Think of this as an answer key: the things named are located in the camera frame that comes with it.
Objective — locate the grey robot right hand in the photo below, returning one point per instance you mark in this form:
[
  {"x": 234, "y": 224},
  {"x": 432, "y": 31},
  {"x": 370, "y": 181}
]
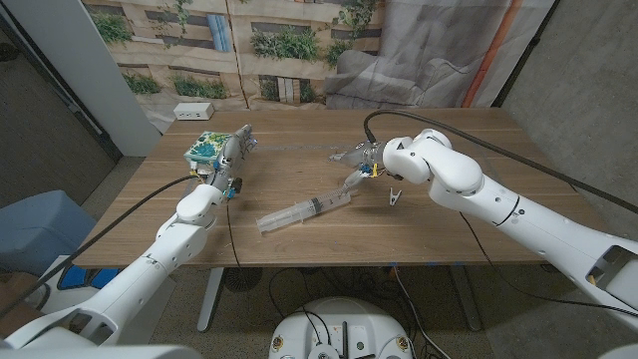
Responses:
[{"x": 366, "y": 157}]

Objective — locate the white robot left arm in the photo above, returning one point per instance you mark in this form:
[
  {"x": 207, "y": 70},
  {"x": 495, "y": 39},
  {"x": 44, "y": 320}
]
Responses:
[{"x": 149, "y": 269}]

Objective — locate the printed fabric backdrop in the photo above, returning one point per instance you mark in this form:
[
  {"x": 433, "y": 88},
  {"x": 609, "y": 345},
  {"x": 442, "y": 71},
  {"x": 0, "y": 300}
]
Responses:
[{"x": 299, "y": 75}]

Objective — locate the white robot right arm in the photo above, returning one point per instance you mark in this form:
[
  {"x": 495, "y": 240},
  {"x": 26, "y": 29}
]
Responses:
[{"x": 498, "y": 204}]

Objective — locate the floral teal tissue box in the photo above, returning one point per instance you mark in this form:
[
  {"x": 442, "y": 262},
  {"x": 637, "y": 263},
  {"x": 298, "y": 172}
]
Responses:
[{"x": 204, "y": 147}]

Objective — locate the white robot torso edge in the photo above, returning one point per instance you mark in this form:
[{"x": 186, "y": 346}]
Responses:
[{"x": 99, "y": 353}]

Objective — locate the grey table leg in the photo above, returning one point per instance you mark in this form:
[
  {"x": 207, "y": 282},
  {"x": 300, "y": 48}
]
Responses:
[{"x": 468, "y": 304}]

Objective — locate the white clothespin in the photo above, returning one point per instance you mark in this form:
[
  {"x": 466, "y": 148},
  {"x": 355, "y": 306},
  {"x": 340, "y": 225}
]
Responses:
[{"x": 395, "y": 197}]

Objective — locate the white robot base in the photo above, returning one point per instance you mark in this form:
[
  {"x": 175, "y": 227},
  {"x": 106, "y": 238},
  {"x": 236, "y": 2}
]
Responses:
[{"x": 344, "y": 324}]

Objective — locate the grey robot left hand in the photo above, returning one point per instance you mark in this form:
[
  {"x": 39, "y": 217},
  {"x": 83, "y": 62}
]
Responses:
[{"x": 231, "y": 159}]

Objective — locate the white power strip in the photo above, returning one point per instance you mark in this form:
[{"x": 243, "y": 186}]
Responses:
[{"x": 193, "y": 111}]

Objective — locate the white table leg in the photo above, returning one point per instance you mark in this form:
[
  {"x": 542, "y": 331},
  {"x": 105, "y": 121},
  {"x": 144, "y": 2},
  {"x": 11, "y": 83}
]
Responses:
[{"x": 209, "y": 299}]

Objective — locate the white wall pillar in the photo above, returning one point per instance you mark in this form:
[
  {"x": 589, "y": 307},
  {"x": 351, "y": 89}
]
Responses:
[{"x": 90, "y": 70}]

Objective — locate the round black floor disc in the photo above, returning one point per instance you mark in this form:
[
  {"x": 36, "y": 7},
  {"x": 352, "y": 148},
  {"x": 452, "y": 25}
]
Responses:
[{"x": 242, "y": 280}]

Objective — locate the large clear plastic syringe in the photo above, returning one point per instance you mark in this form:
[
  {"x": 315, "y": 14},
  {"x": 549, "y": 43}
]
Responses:
[{"x": 294, "y": 214}]

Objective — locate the blue grey upholstered stool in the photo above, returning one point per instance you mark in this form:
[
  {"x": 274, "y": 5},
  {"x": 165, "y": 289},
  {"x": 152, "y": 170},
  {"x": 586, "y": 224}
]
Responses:
[{"x": 40, "y": 229}]

